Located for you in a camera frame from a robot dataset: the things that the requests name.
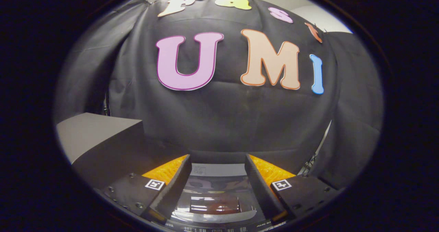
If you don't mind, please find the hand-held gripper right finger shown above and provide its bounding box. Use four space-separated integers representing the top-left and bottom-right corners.
245 154 342 225

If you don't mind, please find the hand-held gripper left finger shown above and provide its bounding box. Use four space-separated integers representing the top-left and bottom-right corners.
94 154 192 225

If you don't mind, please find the grey washing machine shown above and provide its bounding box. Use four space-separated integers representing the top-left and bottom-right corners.
161 150 292 232

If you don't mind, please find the black light stand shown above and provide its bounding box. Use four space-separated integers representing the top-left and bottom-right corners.
298 121 332 176

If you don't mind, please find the black backdrop cloth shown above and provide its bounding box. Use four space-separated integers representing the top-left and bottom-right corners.
54 0 384 190

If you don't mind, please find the beige cabinet with dark sides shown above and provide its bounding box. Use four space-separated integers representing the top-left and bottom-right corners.
56 113 179 191

